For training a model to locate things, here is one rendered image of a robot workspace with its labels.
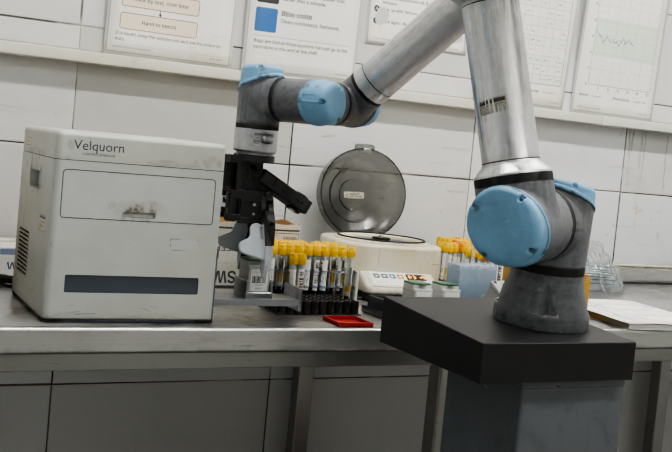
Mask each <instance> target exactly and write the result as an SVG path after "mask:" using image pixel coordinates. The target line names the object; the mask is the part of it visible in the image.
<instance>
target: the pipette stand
mask: <svg viewBox="0 0 672 452"><path fill-rule="evenodd" d="M496 275H497V266H495V265H490V264H486V263H474V265H473V264H471V263H448V265H447V275H446V281H449V282H453V283H456V284H459V289H458V290H461V294H460V297H462V298H483V297H484V295H485V293H486V291H487V289H488V287H489V285H490V283H491V281H496Z"/></svg>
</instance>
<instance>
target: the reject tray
mask: <svg viewBox="0 0 672 452"><path fill-rule="evenodd" d="M322 320H324V321H326V322H329V323H331V324H333V325H335V326H338V327H373V325H374V323H372V322H370V321H367V320H365V319H362V318H360V317H357V316H323V319H322Z"/></svg>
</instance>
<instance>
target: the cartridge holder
mask: <svg viewBox="0 0 672 452"><path fill-rule="evenodd" d="M384 296H391V295H368V304H362V306H361V311H362V312H365V313H369V314H372V315H375V316H378V317H381V318H382V311H383V301H384Z"/></svg>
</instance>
